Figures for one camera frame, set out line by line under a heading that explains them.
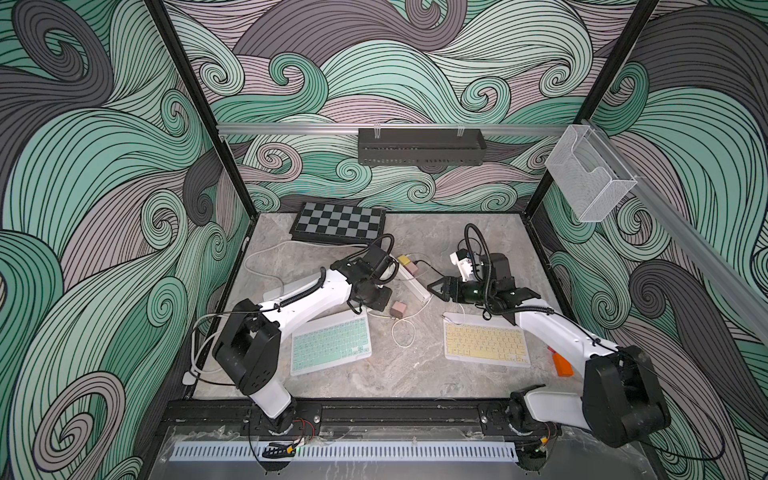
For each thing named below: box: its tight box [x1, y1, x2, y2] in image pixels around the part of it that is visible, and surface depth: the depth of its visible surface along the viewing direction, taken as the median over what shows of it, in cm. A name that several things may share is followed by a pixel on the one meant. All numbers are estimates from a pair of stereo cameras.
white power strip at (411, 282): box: [389, 254, 431, 303], surface depth 98 cm
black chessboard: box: [289, 202, 387, 245], surface depth 116 cm
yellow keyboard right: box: [442, 312, 531, 368], surface depth 87 cm
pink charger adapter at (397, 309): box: [390, 301, 407, 319], surface depth 94 cm
